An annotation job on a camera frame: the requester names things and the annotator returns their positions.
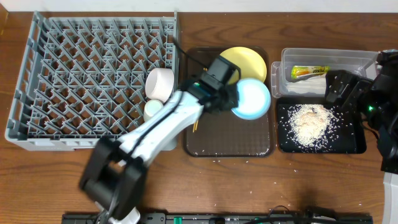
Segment light blue bowl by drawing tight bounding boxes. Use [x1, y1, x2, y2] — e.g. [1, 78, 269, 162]
[231, 78, 271, 120]

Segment yellow plate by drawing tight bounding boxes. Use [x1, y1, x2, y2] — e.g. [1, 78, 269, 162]
[220, 47, 267, 84]

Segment white pink bowl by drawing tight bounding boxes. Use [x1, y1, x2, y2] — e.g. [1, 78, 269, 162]
[145, 68, 175, 103]

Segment white green cup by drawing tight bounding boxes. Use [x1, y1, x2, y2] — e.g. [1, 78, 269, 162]
[144, 100, 163, 122]

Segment yellow green snack wrapper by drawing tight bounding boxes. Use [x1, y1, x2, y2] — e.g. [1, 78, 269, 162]
[291, 65, 330, 80]

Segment white napkin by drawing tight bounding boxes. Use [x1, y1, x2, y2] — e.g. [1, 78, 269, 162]
[287, 77, 326, 95]

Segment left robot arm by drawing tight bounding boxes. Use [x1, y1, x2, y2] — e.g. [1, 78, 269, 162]
[79, 56, 241, 223]

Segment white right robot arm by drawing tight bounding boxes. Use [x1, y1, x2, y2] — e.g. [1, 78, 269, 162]
[325, 49, 397, 223]

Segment grey dishwasher rack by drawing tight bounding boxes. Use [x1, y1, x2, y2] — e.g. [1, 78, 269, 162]
[5, 12, 180, 151]

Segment dark brown serving tray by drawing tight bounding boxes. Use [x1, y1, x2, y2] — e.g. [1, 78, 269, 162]
[182, 46, 277, 157]

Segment clear plastic bin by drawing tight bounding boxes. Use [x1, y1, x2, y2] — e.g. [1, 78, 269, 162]
[271, 48, 378, 98]

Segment black tray bin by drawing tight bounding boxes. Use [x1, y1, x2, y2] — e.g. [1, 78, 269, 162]
[276, 96, 366, 154]

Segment pile of rice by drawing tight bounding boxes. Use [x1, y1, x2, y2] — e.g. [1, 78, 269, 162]
[290, 105, 333, 146]

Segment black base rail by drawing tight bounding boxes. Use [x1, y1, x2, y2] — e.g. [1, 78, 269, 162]
[61, 205, 374, 224]

